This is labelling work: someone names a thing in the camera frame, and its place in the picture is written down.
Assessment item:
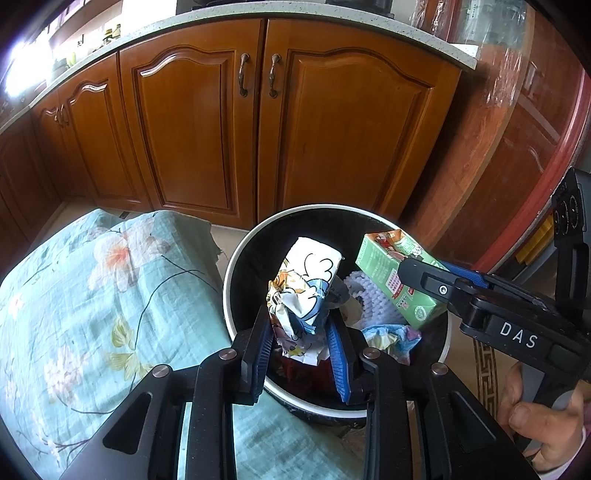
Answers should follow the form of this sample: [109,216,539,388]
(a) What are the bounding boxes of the wooden base cabinets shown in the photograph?
[0,18,462,245]

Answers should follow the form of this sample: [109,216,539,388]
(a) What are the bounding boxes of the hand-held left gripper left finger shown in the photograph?
[60,305,278,480]

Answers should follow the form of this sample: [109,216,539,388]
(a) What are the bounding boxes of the white round waste bin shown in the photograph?
[223,205,451,418]

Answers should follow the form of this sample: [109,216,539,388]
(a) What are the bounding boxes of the yellow cardboard box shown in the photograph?
[517,215,555,265]

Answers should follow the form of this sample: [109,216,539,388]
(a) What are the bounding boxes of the white foam fruit net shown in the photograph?
[342,270,407,329]

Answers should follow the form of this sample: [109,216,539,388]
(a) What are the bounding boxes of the cartoon print paper wrapper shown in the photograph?
[267,237,346,365]

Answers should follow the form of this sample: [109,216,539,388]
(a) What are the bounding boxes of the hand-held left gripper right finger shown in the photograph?
[325,316,539,480]

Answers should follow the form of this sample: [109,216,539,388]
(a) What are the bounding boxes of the red drink carton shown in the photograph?
[277,353,335,393]

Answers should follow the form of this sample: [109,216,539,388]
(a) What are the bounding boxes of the teal floral tablecloth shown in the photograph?
[0,209,370,480]

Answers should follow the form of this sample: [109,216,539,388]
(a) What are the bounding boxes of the pastel plastic wrapper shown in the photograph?
[361,323,423,365]

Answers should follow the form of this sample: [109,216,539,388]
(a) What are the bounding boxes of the metal cabinet door handle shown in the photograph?
[238,53,251,97]
[268,54,281,99]

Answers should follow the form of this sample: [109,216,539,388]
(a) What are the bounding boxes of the white kitchen countertop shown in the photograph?
[0,0,478,125]

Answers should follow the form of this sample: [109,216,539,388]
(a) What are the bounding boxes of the wooden glass-door display cabinet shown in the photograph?
[402,0,591,278]

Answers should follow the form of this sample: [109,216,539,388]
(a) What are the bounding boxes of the green drink carton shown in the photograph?
[355,230,448,330]

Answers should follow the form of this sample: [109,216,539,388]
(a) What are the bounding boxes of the person's right hand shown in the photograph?
[498,362,587,472]

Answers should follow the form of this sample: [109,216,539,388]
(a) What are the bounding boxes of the bright window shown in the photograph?
[0,39,54,100]

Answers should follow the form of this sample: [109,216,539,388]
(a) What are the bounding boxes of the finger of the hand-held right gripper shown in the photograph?
[397,256,491,320]

